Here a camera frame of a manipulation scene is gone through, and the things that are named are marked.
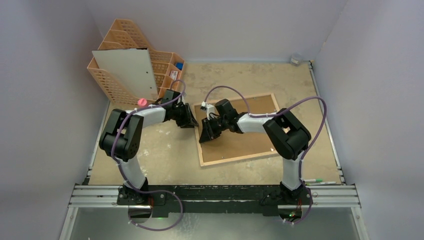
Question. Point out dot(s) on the pink capped small bottle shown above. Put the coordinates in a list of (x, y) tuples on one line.
[(142, 102)]

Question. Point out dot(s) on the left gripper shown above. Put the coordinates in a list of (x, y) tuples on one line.
[(188, 118)]

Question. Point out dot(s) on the white wooden picture frame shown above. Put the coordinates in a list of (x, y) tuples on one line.
[(202, 159)]

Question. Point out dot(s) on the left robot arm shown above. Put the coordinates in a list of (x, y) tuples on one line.
[(122, 133)]

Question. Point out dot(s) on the white marker pen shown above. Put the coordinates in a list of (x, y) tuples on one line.
[(328, 183)]

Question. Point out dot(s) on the green capped marker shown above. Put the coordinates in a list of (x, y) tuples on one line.
[(316, 180)]

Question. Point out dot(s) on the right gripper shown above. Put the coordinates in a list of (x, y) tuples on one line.
[(214, 125)]

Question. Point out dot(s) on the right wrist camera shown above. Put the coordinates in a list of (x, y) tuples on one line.
[(206, 107)]

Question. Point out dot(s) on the small clear jar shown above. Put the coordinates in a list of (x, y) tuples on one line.
[(296, 59)]

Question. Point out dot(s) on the orange plastic desk organizer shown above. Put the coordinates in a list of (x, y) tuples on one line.
[(125, 34)]

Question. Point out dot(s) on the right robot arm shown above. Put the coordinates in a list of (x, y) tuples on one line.
[(289, 137)]

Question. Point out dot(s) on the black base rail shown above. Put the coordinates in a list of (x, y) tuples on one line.
[(267, 200)]

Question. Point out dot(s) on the red white small box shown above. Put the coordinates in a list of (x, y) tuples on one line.
[(174, 74)]

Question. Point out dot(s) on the white board in organizer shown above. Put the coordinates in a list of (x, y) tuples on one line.
[(132, 68)]

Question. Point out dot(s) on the blue item in organizer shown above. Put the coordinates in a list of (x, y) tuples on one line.
[(179, 65)]

